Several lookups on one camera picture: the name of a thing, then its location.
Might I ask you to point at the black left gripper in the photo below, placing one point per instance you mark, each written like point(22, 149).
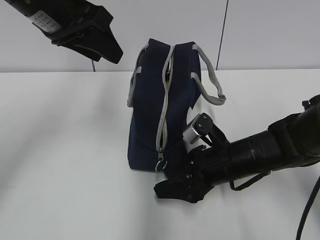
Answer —
point(64, 21)

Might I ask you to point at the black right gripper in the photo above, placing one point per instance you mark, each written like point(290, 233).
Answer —
point(192, 175)

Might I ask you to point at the navy blue lunch bag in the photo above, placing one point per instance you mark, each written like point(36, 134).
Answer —
point(166, 83)

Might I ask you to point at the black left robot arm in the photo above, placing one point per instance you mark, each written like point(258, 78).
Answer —
point(25, 8)

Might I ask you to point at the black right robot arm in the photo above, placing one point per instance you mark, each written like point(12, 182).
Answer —
point(291, 142)

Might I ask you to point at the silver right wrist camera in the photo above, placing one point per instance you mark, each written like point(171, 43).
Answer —
point(190, 136)

